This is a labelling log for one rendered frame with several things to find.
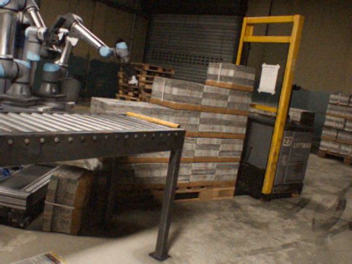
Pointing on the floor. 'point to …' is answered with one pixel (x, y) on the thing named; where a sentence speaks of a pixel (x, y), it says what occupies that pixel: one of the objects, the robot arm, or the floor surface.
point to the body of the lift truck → (281, 183)
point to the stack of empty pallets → (140, 81)
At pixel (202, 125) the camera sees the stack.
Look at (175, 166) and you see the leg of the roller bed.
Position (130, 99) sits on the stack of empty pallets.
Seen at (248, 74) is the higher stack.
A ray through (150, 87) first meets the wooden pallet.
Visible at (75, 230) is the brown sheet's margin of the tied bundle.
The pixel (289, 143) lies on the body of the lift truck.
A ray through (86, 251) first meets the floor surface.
